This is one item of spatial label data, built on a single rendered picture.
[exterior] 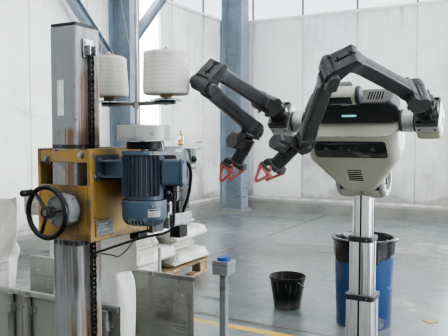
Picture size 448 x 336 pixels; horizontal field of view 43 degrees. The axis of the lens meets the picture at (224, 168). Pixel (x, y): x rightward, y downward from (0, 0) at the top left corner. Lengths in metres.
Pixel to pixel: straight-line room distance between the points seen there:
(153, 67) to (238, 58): 8.97
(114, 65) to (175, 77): 0.28
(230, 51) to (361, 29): 2.45
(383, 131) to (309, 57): 8.40
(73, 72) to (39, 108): 5.35
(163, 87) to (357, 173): 0.91
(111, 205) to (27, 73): 5.29
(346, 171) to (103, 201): 1.03
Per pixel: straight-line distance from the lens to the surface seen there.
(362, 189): 2.51
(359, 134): 2.31
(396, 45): 10.24
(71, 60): 2.01
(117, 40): 8.41
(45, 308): 2.53
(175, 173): 1.89
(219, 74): 2.04
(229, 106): 2.16
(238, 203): 10.94
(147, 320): 2.88
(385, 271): 4.29
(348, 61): 1.90
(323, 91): 1.98
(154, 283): 2.80
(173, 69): 2.02
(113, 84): 2.18
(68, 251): 2.05
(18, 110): 7.11
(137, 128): 1.87
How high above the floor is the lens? 1.37
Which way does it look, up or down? 3 degrees down
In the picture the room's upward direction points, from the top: straight up
